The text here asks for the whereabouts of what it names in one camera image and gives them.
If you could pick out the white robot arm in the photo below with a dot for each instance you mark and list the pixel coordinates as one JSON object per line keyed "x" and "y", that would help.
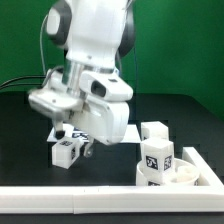
{"x": 89, "y": 94}

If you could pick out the white round stool seat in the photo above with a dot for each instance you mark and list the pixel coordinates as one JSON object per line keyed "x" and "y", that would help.
{"x": 185, "y": 174}

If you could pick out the white marker sheet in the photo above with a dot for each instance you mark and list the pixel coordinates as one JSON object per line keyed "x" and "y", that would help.
{"x": 131, "y": 134}

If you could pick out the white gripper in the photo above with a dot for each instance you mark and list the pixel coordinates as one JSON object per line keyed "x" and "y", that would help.
{"x": 104, "y": 121}

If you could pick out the white L-shaped fence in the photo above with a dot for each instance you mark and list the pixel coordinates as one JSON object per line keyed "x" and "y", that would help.
{"x": 206, "y": 196}

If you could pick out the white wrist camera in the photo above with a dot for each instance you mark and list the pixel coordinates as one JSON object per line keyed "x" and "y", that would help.
{"x": 109, "y": 87}

